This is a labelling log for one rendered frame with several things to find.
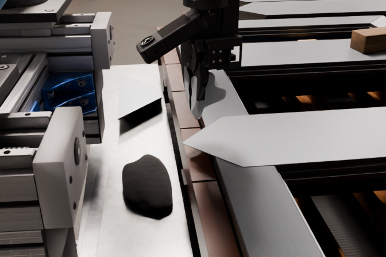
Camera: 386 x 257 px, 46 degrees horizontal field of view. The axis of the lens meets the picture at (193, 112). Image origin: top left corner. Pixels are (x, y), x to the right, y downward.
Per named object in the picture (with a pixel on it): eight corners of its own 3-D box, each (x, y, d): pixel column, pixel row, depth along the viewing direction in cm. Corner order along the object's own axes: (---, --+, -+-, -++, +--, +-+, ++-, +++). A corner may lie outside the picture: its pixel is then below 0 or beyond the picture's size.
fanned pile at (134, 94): (157, 74, 153) (156, 63, 151) (166, 129, 118) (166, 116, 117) (120, 76, 152) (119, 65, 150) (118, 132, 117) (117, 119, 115)
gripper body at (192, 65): (242, 71, 74) (245, -2, 69) (193, 79, 72) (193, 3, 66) (222, 57, 81) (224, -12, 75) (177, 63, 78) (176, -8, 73)
